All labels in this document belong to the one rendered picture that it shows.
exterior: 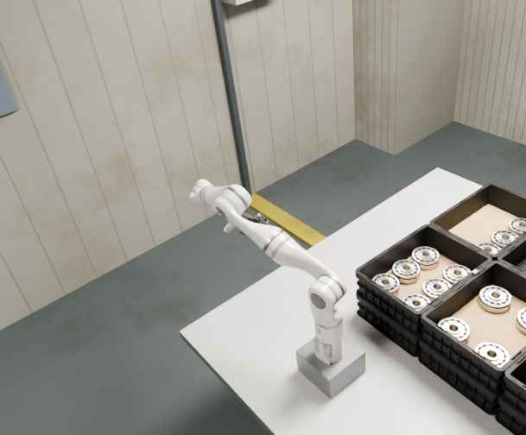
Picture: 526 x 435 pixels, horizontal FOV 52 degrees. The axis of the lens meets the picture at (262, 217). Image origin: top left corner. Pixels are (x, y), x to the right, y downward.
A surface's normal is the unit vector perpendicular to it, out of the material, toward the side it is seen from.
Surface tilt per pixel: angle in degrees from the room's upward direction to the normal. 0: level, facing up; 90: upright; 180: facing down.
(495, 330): 0
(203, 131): 90
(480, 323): 0
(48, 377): 0
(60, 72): 90
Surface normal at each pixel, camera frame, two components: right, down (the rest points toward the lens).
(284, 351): -0.12, -0.80
